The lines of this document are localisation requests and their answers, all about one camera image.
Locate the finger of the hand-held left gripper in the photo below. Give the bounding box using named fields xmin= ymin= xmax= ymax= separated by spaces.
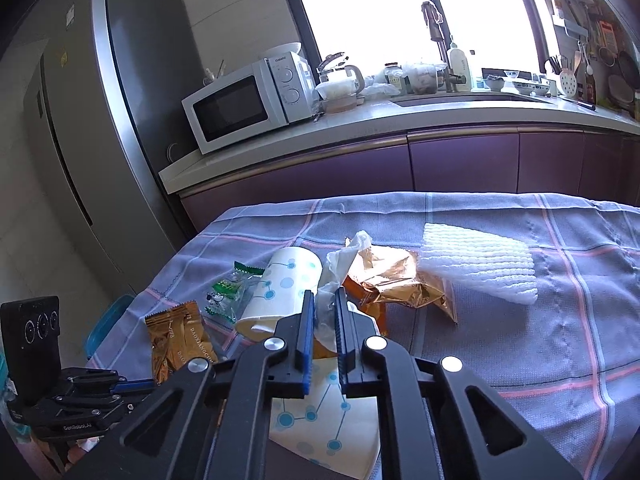
xmin=110 ymin=379 xmax=157 ymax=396

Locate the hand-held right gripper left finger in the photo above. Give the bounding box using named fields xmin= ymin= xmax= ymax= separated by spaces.
xmin=65 ymin=289 xmax=321 ymax=480

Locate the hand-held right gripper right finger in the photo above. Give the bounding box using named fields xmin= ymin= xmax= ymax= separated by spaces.
xmin=334 ymin=287 xmax=583 ymax=480

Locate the blue dotted paper cup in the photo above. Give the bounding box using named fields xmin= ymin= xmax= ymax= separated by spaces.
xmin=235 ymin=246 xmax=323 ymax=337
xmin=269 ymin=350 xmax=381 ymax=480

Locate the blue plastic trash bin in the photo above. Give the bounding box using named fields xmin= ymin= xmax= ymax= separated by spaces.
xmin=85 ymin=294 xmax=136 ymax=361

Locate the white plastic wrap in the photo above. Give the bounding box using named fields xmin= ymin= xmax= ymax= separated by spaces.
xmin=312 ymin=231 xmax=376 ymax=351

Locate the brown snack packet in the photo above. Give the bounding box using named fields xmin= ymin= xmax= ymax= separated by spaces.
xmin=145 ymin=301 xmax=219 ymax=386

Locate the gold foil wrapper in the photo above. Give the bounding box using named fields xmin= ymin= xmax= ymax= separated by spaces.
xmin=342 ymin=247 xmax=458 ymax=337

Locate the clear green printed wrapper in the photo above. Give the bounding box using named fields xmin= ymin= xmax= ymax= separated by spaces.
xmin=204 ymin=260 xmax=265 ymax=323

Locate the white foam fruit net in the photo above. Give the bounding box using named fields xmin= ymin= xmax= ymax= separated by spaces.
xmin=417 ymin=221 xmax=538 ymax=307

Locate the plaid purple tablecloth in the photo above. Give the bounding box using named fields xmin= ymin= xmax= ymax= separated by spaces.
xmin=85 ymin=191 xmax=640 ymax=480

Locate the purple kitchen cabinet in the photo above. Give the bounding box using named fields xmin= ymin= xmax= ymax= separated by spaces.
xmin=159 ymin=92 xmax=640 ymax=233

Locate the white microwave oven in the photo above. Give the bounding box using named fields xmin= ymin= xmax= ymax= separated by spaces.
xmin=181 ymin=52 xmax=321 ymax=156

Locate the glass kettle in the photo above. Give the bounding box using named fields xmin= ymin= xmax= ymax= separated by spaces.
xmin=316 ymin=52 xmax=366 ymax=112

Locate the silver refrigerator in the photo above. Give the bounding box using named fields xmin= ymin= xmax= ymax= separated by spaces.
xmin=22 ymin=0 xmax=206 ymax=297

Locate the glass jar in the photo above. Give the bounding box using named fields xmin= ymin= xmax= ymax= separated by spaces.
xmin=384 ymin=62 xmax=406 ymax=96

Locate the clear bag of food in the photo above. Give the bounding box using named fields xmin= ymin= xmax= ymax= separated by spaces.
xmin=405 ymin=60 xmax=448 ymax=95

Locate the white bowl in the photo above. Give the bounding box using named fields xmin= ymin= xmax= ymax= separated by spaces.
xmin=263 ymin=42 xmax=303 ymax=61

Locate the white soap bottle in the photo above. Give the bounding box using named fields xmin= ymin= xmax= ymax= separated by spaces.
xmin=447 ymin=35 xmax=473 ymax=92

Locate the metal kitchen faucet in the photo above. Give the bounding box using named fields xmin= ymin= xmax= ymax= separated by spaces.
xmin=421 ymin=0 xmax=468 ymax=93

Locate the kitchen window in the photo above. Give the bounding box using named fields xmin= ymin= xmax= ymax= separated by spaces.
xmin=272 ymin=0 xmax=561 ymax=77

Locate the dark sauce bottle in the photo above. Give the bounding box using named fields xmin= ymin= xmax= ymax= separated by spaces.
xmin=576 ymin=72 xmax=598 ymax=103

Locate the black frying pan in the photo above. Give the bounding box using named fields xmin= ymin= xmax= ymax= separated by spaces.
xmin=617 ymin=50 xmax=640 ymax=87

